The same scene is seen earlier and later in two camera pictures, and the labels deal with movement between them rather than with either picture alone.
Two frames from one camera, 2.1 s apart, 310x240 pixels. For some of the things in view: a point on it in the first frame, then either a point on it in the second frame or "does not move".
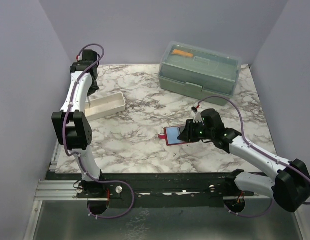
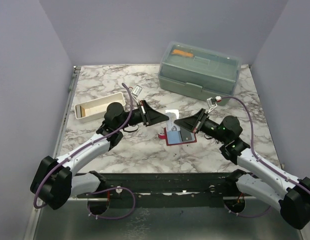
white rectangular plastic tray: x=102 y=106 does not move
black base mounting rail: x=157 y=190 does not move
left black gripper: x=93 y=89 -> x=151 y=116
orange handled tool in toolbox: x=185 y=54 does not move
